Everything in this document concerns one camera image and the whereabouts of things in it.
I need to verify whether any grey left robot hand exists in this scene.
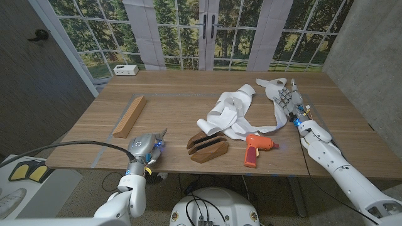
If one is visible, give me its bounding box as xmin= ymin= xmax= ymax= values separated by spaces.
xmin=127 ymin=132 xmax=166 ymax=176

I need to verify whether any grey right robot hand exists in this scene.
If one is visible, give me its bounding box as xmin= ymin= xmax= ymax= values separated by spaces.
xmin=272 ymin=78 xmax=312 ymax=126

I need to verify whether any white receipt paper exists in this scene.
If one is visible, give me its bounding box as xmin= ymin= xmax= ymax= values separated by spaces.
xmin=197 ymin=77 xmax=288 ymax=141

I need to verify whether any orange toy drill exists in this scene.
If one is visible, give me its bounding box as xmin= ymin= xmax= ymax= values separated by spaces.
xmin=244 ymin=134 xmax=280 ymax=169

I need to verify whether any long light wooden block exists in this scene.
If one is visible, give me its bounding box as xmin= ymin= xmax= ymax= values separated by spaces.
xmin=112 ymin=95 xmax=147 ymax=139

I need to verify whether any black round object under table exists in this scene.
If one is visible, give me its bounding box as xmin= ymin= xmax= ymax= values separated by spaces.
xmin=146 ymin=172 xmax=164 ymax=185

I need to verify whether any dark brown slotted wooden block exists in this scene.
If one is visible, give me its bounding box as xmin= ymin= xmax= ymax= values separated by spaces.
xmin=186 ymin=131 xmax=229 ymax=164

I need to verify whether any white power strip box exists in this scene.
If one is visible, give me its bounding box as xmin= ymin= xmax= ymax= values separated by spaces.
xmin=112 ymin=64 xmax=139 ymax=77

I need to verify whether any grey table leg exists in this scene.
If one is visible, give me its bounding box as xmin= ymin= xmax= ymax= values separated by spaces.
xmin=288 ymin=177 xmax=308 ymax=218

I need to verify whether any white floor platform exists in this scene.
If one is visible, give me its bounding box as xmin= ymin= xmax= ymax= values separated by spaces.
xmin=0 ymin=153 xmax=83 ymax=220

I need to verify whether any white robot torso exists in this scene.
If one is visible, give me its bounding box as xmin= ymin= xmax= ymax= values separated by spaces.
xmin=169 ymin=187 xmax=261 ymax=226

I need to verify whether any printed window forest backdrop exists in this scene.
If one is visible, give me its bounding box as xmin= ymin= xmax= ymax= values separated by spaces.
xmin=30 ymin=0 xmax=356 ymax=79

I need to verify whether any yellow and black foot pedal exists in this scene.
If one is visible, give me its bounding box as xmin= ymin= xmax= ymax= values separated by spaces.
xmin=8 ymin=159 xmax=50 ymax=183

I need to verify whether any white sneaker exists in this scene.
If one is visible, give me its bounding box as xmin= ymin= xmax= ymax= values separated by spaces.
xmin=0 ymin=187 xmax=28 ymax=219

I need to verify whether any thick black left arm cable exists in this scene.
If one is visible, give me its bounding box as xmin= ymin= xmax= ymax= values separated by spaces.
xmin=0 ymin=140 xmax=136 ymax=169

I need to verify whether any black door handle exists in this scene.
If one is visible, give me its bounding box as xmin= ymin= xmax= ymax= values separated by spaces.
xmin=27 ymin=29 xmax=50 ymax=42

